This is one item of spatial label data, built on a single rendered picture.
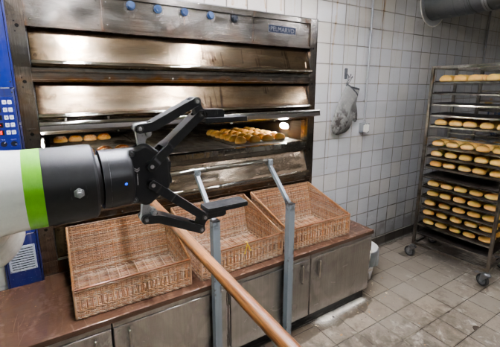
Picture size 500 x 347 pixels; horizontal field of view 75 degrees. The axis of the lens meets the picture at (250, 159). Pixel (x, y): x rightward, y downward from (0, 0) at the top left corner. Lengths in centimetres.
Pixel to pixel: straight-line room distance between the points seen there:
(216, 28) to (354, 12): 126
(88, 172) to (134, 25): 171
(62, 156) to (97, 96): 160
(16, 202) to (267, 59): 214
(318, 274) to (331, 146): 110
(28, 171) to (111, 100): 162
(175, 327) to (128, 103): 123
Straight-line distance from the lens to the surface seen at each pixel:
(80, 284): 205
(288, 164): 260
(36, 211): 42
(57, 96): 200
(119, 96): 203
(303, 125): 270
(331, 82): 282
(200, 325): 199
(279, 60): 248
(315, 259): 228
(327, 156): 287
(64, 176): 41
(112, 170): 42
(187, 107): 46
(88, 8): 205
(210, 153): 222
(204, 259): 87
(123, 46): 205
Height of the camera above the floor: 160
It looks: 12 degrees down
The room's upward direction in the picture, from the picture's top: straight up
